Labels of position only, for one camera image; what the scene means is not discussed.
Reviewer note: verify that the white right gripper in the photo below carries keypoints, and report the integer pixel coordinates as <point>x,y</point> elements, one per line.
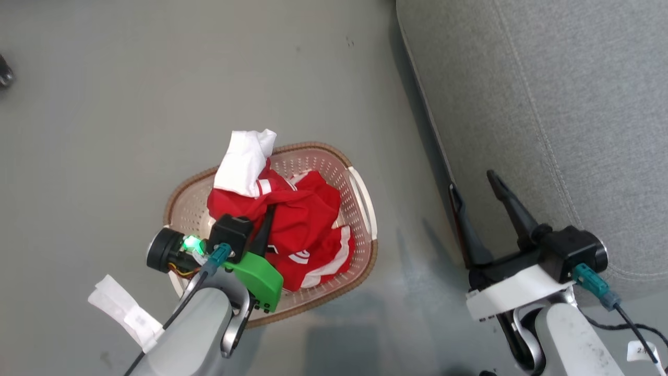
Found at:
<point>514,290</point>

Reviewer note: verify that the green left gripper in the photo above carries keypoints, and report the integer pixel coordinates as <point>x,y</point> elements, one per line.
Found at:
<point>259,279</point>

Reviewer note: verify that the red and white jersey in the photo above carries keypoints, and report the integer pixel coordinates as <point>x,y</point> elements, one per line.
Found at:
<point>305,224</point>

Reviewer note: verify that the white cloth garment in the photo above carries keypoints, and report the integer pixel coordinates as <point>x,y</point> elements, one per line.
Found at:
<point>241,164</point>

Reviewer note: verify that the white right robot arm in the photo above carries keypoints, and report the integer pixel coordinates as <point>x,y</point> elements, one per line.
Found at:
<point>569,339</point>

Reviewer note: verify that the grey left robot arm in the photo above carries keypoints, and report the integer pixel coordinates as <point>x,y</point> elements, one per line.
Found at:
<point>201,334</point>

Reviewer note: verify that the beige perforated laundry basket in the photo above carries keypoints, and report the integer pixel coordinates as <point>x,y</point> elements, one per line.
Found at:
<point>352,209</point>

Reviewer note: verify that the black cylindrical motor housing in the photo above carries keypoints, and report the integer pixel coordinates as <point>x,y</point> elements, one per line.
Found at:
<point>163,249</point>

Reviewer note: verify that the grey fabric sofa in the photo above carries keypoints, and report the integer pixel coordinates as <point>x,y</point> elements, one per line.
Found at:
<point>553,104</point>

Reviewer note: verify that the white tape tag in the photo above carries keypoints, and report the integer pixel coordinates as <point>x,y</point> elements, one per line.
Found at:
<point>125,313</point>

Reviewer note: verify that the small white printed label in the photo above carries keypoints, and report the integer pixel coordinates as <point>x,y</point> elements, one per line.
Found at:
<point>643,351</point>

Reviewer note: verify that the black caster wheel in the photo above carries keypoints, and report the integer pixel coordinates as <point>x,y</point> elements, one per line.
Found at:
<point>4,73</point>

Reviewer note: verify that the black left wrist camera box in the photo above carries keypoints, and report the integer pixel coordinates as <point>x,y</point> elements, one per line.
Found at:
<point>230,235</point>

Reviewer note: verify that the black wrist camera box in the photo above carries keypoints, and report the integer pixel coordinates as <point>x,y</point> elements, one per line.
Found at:
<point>230,235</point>
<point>574,250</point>

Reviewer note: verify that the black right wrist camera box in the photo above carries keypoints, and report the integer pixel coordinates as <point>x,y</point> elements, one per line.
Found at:
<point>574,250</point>

